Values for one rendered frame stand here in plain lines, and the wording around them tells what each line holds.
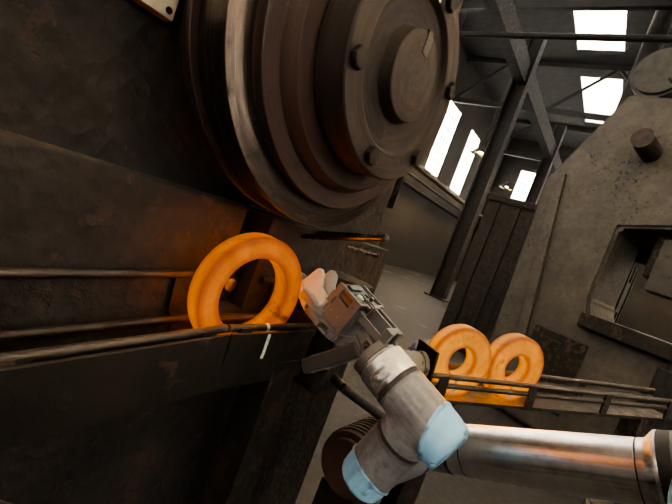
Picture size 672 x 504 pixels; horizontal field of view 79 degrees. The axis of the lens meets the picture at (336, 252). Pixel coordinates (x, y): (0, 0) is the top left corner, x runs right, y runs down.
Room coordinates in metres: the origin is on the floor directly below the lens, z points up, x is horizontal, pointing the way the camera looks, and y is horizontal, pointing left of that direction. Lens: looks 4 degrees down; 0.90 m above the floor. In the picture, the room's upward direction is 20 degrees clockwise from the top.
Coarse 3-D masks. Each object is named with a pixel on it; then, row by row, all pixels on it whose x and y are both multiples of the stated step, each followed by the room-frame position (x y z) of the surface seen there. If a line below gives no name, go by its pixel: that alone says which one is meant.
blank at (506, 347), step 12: (504, 336) 0.92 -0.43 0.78; (516, 336) 0.91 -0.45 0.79; (492, 348) 0.90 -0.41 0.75; (504, 348) 0.89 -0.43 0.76; (516, 348) 0.90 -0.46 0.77; (528, 348) 0.91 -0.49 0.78; (540, 348) 0.93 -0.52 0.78; (492, 360) 0.89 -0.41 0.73; (504, 360) 0.90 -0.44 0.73; (528, 360) 0.92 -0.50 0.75; (540, 360) 0.93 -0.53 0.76; (492, 372) 0.89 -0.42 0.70; (504, 372) 0.90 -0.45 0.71; (516, 372) 0.95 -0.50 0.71; (528, 372) 0.92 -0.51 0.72; (540, 372) 0.94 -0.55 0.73; (504, 396) 0.91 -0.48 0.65; (516, 396) 0.92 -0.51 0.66
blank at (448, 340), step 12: (456, 324) 0.87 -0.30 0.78; (444, 336) 0.84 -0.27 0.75; (456, 336) 0.84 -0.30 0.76; (468, 336) 0.85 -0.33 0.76; (480, 336) 0.86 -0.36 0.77; (444, 348) 0.84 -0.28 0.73; (456, 348) 0.85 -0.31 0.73; (468, 348) 0.86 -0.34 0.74; (480, 348) 0.87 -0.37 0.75; (444, 360) 0.84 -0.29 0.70; (468, 360) 0.89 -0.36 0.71; (480, 360) 0.87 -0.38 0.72; (444, 372) 0.85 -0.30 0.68; (456, 372) 0.88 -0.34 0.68; (468, 372) 0.87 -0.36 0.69; (480, 372) 0.88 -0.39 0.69; (468, 384) 0.87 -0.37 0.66
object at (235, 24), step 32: (224, 0) 0.42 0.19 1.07; (256, 0) 0.44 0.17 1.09; (224, 32) 0.42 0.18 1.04; (224, 64) 0.43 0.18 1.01; (224, 96) 0.45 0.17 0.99; (224, 128) 0.49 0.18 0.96; (256, 128) 0.49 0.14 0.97; (256, 160) 0.50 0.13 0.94; (256, 192) 0.59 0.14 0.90; (288, 192) 0.56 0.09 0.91; (384, 192) 0.76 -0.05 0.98; (320, 224) 0.64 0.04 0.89
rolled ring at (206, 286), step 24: (240, 240) 0.56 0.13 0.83; (264, 240) 0.58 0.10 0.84; (216, 264) 0.53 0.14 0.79; (240, 264) 0.56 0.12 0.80; (288, 264) 0.63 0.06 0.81; (192, 288) 0.54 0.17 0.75; (216, 288) 0.54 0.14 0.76; (288, 288) 0.64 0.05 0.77; (192, 312) 0.54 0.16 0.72; (216, 312) 0.55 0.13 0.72; (264, 312) 0.65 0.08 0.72; (288, 312) 0.66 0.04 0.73
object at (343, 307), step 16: (336, 288) 0.62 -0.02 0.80; (352, 288) 0.62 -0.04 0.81; (336, 304) 0.62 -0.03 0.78; (352, 304) 0.60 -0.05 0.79; (368, 304) 0.60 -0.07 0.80; (336, 320) 0.61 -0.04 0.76; (352, 320) 0.60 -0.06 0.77; (368, 320) 0.60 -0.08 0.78; (384, 320) 0.60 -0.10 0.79; (336, 336) 0.61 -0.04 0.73; (352, 336) 0.61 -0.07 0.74; (368, 336) 0.60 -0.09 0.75; (384, 336) 0.57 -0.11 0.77; (400, 336) 0.59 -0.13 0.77; (368, 352) 0.57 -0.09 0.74
